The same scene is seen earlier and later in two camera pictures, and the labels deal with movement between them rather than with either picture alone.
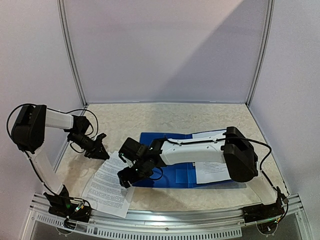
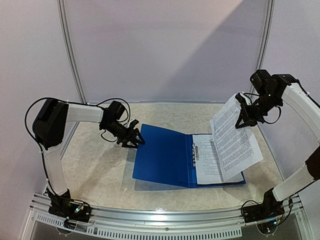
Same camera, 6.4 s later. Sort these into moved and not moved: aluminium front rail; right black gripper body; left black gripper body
Moved: left black gripper body; right black gripper body
Not moved: aluminium front rail
